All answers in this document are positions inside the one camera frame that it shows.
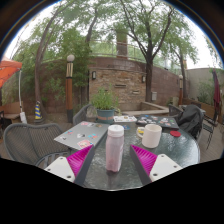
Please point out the black metal chair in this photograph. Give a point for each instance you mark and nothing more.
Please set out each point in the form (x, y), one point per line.
(211, 128)

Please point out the dark grey jacket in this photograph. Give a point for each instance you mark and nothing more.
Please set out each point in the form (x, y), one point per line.
(190, 120)

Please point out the grey wall utility box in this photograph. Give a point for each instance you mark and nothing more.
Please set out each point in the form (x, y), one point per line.
(154, 96)

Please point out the orange canopy tent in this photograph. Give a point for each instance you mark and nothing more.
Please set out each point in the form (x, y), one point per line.
(8, 70)

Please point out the black wall lantern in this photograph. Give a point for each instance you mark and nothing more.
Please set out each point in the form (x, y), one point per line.
(94, 75)
(144, 79)

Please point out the small blue sticker card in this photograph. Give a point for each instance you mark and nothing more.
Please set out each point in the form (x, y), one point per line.
(126, 127)

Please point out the wooden bench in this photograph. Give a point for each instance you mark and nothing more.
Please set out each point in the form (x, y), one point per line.
(11, 110)

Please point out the green plant in teal pot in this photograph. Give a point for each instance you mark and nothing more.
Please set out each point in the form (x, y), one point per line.
(105, 103)

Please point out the flat round red coaster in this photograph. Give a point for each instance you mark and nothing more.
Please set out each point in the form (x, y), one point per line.
(175, 133)

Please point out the slim wooden lamp post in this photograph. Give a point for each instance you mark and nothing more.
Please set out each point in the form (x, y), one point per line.
(181, 90)

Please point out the wooden globe lamp post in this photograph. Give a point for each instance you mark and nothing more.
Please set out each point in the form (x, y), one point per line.
(69, 90)

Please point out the white ceramic mug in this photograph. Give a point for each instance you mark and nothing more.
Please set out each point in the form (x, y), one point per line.
(152, 136)

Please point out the white canopy weight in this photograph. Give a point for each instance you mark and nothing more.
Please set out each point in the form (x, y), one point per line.
(23, 117)

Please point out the silver laptop with stickers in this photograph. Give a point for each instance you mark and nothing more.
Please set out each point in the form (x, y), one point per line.
(80, 135)

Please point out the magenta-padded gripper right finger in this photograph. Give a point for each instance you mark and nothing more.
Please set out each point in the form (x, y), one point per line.
(148, 160)

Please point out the black laptop with stickers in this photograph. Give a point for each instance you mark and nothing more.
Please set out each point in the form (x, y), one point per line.
(158, 121)

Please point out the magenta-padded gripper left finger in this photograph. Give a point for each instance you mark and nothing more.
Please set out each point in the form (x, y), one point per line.
(78, 160)

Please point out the dark-trunked tree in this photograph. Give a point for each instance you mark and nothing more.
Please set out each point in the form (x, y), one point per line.
(148, 80)

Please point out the pink drink bottle white cap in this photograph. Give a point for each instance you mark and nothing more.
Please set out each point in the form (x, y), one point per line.
(114, 150)

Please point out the blue yellow striped cone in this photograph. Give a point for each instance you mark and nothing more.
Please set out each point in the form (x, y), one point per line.
(38, 111)

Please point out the closed red patio umbrella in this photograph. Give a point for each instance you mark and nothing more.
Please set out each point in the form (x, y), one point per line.
(217, 90)

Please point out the stone water basin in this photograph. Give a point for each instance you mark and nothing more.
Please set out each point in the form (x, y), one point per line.
(146, 108)

